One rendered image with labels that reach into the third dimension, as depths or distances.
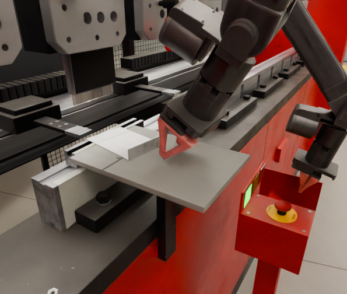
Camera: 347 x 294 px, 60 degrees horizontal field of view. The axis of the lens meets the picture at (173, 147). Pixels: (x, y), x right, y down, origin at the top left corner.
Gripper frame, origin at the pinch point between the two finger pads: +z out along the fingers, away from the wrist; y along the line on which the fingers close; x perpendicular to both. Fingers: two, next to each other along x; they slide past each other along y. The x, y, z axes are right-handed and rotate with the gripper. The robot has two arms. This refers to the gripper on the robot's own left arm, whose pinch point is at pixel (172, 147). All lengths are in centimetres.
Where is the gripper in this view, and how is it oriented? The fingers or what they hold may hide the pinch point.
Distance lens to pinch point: 51.5
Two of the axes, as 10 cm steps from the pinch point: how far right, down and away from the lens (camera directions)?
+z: -4.3, 6.5, 6.3
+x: 7.3, 6.6, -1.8
